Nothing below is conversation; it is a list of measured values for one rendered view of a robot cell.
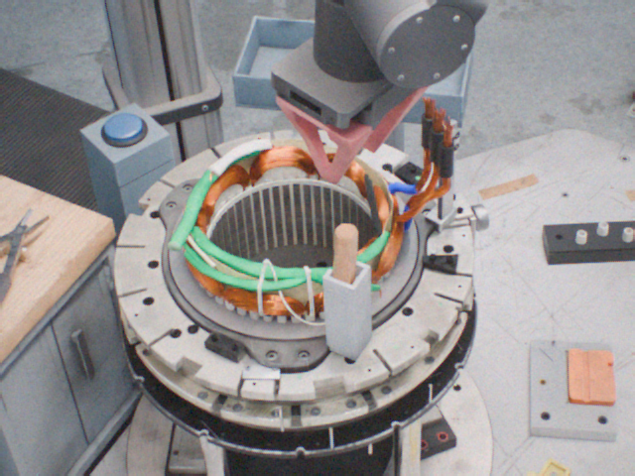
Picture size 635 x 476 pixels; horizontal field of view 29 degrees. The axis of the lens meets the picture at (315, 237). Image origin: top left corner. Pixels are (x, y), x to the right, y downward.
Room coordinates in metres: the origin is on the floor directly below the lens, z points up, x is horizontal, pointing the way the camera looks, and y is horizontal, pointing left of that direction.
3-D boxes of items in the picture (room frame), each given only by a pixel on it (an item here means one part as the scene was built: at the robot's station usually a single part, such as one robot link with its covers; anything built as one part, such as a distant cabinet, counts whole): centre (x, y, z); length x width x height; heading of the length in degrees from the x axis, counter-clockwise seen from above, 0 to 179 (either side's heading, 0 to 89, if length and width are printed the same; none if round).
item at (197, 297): (0.75, 0.02, 1.05); 0.22 x 0.22 x 0.12
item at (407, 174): (0.84, -0.09, 1.09); 0.03 x 0.02 x 0.02; 43
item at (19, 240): (0.78, 0.27, 1.09); 0.06 x 0.01 x 0.01; 173
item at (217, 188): (0.80, 0.08, 1.12); 0.06 x 0.02 x 0.04; 146
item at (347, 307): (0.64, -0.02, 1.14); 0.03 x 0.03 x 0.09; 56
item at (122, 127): (1.00, 0.20, 1.04); 0.04 x 0.04 x 0.01
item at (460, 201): (0.79, -0.13, 1.07); 0.04 x 0.02 x 0.05; 14
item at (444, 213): (0.78, -0.11, 1.15); 0.03 x 0.02 x 0.12; 138
